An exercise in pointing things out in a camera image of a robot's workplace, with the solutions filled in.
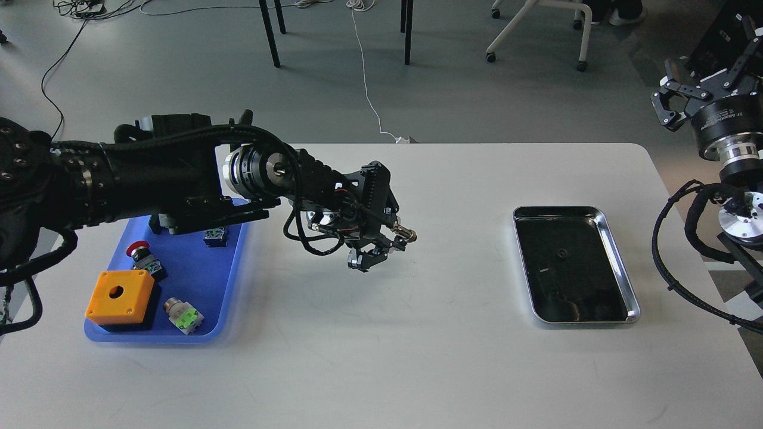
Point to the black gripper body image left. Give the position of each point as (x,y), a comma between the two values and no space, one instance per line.
(353,206)

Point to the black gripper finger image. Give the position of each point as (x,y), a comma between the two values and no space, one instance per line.
(362,259)
(675,102)
(402,236)
(730,56)

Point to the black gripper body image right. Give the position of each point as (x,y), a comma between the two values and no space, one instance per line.
(728,130)

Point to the blue plastic tray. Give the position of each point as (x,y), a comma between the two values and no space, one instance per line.
(201,275)

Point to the silver metal tray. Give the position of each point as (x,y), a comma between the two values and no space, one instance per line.
(591,287)

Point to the person legs white shoes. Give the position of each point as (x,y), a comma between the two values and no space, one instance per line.
(621,13)

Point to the white rolling chair base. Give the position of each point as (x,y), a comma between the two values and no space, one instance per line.
(524,30)

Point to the black table leg right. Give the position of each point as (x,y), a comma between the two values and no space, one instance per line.
(405,27)

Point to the black table leg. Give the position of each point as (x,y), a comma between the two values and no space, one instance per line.
(405,27)
(269,31)

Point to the red emergency stop button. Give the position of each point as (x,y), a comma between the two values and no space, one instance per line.
(144,260)

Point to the black table leg left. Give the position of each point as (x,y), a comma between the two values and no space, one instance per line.
(269,31)

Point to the green push button switch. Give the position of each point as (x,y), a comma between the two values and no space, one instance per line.
(216,237)

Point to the green white contact block switch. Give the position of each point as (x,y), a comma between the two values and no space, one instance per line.
(183,315)

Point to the orange button enclosure box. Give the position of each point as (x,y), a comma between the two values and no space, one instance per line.
(120,297)

